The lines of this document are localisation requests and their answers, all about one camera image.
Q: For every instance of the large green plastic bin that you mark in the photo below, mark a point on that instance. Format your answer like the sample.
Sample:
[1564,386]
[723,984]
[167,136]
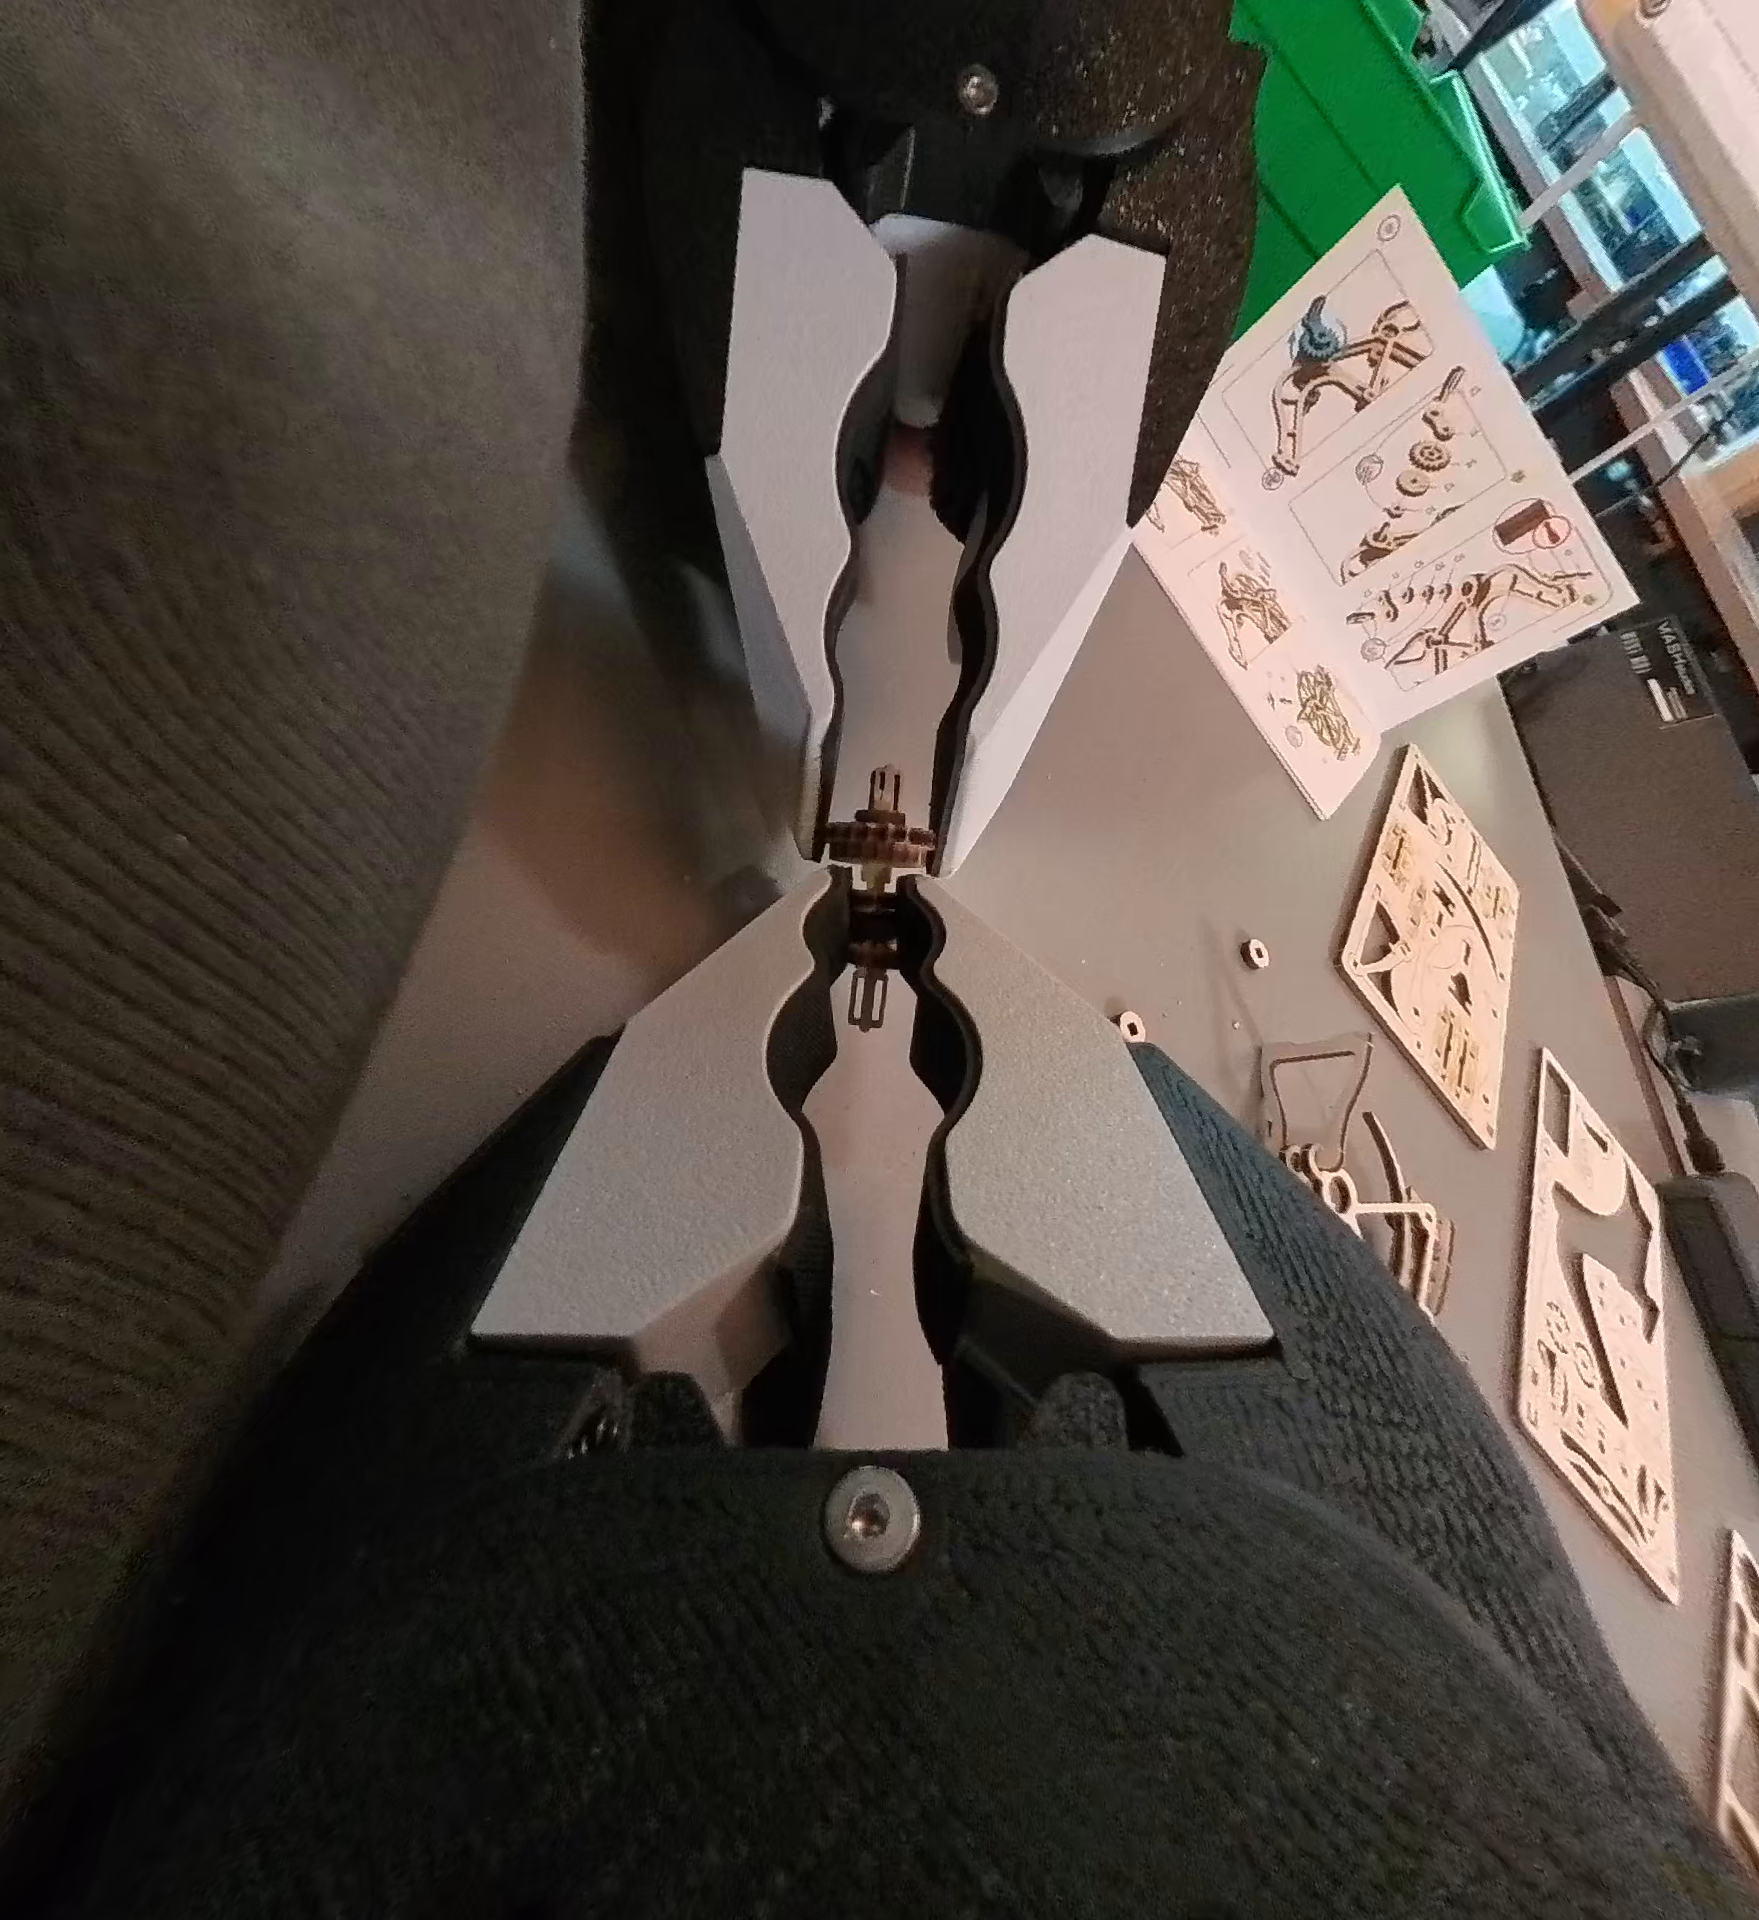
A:
[1345,136]

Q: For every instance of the person's left hand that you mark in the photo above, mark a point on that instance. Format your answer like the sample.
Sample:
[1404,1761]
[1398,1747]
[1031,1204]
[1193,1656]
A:
[917,458]

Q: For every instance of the assembly instruction booklet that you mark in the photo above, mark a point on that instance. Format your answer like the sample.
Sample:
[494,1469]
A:
[1389,494]

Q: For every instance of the wooden model frame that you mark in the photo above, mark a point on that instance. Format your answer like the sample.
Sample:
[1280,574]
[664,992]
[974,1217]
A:
[1337,1193]

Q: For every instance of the wooden parts sheet curved cutout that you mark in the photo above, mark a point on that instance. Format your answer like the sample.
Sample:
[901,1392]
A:
[1571,1200]

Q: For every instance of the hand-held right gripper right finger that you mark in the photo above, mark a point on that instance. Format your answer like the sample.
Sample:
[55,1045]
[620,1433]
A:
[1089,1215]

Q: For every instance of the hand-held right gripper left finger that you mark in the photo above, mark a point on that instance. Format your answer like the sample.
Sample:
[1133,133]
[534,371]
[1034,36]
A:
[655,1200]

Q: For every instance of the black flat box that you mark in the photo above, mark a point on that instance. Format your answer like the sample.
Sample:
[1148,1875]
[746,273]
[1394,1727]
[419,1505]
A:
[1644,839]

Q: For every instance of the wooden parts sheet slotted strips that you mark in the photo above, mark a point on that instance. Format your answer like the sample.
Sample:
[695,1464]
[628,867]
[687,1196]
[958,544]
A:
[1435,1050]

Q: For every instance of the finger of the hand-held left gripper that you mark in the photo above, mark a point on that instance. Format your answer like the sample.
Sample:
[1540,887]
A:
[1074,420]
[789,376]

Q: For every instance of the wooden gear axle assembly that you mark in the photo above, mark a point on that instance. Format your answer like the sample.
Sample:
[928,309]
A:
[880,834]

